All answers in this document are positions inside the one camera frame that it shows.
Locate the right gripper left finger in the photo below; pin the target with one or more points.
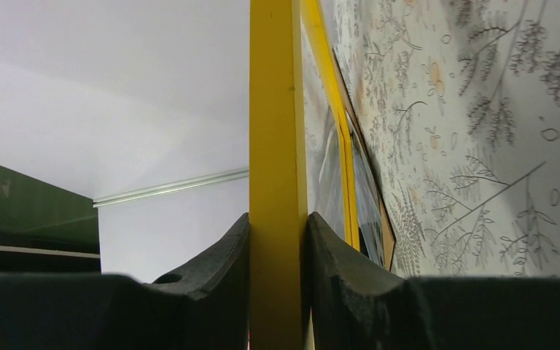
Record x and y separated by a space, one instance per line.
202 304

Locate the yellow wooden picture frame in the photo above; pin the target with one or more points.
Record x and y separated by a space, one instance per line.
278 316

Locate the floral patterned table mat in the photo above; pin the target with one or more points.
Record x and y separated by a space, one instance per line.
459 104

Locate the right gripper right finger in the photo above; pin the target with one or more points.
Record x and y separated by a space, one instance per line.
359 305

